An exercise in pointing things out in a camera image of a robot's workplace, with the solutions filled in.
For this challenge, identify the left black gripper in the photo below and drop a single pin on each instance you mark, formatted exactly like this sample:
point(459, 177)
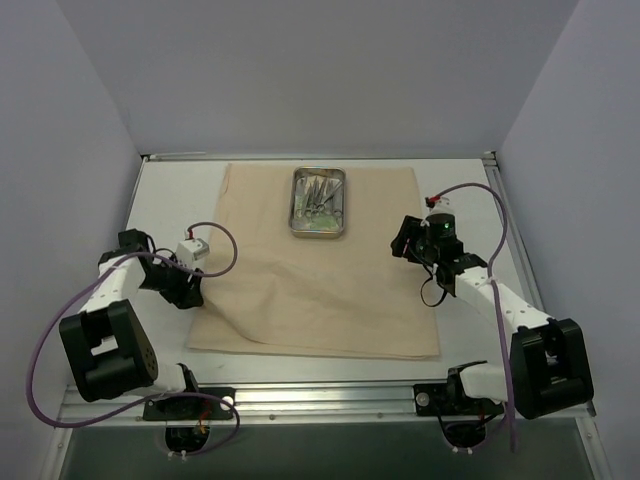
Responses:
point(185, 291)

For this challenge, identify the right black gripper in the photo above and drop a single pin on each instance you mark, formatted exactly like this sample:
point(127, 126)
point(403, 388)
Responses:
point(405, 240)

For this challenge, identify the beige surgical wrap cloth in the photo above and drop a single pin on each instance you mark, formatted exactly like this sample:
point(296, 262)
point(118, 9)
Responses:
point(270, 292)

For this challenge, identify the metal instrument tray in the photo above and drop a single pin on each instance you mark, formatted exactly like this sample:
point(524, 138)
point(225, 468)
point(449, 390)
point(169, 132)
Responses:
point(325, 226)

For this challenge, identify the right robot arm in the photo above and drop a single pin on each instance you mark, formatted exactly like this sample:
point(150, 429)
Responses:
point(548, 368)

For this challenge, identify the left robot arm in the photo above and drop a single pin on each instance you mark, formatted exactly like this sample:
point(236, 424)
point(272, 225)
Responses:
point(108, 350)

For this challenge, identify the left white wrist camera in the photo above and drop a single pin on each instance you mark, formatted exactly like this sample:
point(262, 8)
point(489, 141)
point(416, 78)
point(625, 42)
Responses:
point(190, 252)

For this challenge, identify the aluminium right side rail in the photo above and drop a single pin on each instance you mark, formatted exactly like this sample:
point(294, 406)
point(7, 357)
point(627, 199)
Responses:
point(514, 249)

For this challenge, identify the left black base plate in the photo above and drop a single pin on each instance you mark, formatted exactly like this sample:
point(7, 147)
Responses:
point(192, 408)

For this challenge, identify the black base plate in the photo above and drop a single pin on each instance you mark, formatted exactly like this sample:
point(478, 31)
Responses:
point(432, 399)
point(192, 408)

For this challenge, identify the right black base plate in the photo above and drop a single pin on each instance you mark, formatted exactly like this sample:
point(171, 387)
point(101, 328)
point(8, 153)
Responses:
point(432, 399)

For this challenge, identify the aluminium front rail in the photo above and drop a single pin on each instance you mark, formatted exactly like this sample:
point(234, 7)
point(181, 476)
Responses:
point(341, 402)

